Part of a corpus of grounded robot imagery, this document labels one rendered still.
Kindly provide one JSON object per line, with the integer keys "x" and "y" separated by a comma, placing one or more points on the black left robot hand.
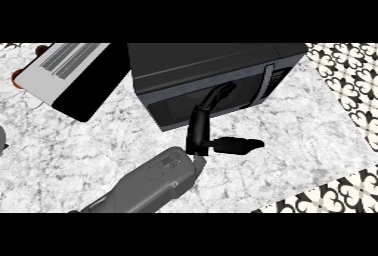
{"x": 199, "y": 130}

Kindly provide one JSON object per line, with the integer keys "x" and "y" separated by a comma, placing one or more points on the grey rounded object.
{"x": 1, "y": 140}

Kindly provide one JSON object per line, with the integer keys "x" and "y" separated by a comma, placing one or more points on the dark grey microwave door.
{"x": 170, "y": 106}

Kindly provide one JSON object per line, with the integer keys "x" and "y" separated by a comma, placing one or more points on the silver and black appliance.
{"x": 53, "y": 76}

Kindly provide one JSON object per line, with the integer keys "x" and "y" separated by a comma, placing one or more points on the brown round object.
{"x": 40, "y": 49}
{"x": 15, "y": 78}

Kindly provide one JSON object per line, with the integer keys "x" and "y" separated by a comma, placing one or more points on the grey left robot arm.
{"x": 148, "y": 183}

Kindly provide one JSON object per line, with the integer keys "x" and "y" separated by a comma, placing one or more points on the dark grey microwave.
{"x": 196, "y": 60}

